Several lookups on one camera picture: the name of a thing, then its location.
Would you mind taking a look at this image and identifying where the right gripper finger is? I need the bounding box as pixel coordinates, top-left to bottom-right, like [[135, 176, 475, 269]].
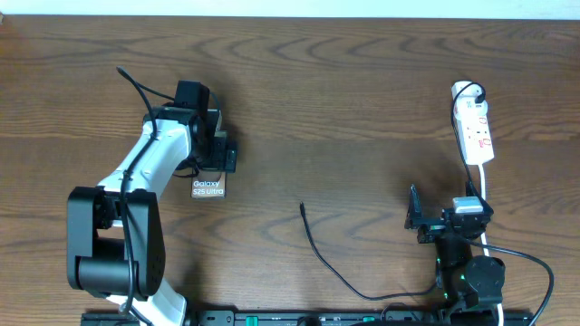
[[404, 184, 424, 229], [465, 180, 486, 203]]

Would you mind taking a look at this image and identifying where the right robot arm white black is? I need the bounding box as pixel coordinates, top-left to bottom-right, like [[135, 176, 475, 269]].
[[404, 182, 506, 321]]

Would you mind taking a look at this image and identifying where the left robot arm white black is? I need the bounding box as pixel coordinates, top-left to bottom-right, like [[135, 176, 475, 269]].
[[66, 81, 237, 325]]

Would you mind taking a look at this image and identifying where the white power strip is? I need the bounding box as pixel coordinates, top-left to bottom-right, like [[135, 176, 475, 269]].
[[451, 81, 495, 166]]

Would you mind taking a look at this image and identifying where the white power strip cord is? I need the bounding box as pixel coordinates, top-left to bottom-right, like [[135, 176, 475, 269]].
[[478, 163, 506, 326]]

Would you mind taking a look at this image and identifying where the black charger cable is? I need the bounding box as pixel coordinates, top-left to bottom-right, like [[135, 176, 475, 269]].
[[299, 81, 488, 302]]

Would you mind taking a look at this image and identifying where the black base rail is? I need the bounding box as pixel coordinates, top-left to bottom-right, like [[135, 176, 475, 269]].
[[79, 308, 533, 326]]

